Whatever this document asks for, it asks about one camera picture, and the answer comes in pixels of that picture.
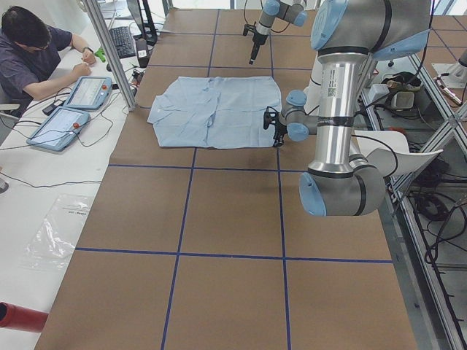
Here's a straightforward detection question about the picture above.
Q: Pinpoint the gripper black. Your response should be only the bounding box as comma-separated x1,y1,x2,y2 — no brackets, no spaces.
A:
249,29,270,65
271,112,287,147

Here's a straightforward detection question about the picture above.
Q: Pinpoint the light blue button-up shirt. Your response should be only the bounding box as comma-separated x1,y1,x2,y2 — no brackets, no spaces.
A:
147,77,282,149

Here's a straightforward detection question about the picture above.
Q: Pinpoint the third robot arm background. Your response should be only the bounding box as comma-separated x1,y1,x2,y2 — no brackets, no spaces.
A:
431,51,466,89

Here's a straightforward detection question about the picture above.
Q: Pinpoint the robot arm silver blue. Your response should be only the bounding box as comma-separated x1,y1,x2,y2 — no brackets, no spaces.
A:
242,0,307,65
279,1,431,217

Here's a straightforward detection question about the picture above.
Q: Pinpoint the black monitor stand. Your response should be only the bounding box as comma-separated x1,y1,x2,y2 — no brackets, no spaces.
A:
126,0,158,46

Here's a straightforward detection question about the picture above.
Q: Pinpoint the white chair seat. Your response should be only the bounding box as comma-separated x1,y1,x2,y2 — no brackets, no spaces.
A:
354,130,443,176

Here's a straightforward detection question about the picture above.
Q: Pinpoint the black keyboard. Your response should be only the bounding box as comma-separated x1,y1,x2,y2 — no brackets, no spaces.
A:
109,26,136,58

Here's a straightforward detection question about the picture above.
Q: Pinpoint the green toy object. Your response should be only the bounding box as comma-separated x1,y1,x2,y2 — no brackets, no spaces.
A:
94,47,107,63

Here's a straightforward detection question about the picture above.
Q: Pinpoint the upper teach pendant tablet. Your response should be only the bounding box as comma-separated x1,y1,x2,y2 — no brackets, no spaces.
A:
63,77,112,111

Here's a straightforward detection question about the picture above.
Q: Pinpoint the teach pendant tablet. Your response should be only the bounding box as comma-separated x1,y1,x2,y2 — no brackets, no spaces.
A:
63,77,112,111
26,106,90,152

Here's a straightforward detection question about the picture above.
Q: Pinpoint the lower teach pendant tablet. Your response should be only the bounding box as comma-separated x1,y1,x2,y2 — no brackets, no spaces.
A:
26,106,90,152

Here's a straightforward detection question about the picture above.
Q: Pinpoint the seated person dark shirt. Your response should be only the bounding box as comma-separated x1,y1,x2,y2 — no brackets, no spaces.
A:
1,6,96,117

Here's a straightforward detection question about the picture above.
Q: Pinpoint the clear plastic bag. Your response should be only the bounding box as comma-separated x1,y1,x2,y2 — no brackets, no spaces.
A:
20,194,95,272

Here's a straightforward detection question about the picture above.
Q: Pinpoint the red cylinder bottle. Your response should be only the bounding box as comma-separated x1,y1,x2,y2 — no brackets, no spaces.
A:
1,302,49,333

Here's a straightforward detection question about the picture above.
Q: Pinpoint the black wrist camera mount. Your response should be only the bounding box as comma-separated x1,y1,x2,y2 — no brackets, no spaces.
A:
242,23,256,36
263,106,279,130

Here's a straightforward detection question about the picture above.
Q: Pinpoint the aluminium frame post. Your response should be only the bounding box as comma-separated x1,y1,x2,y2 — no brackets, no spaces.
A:
82,0,136,112

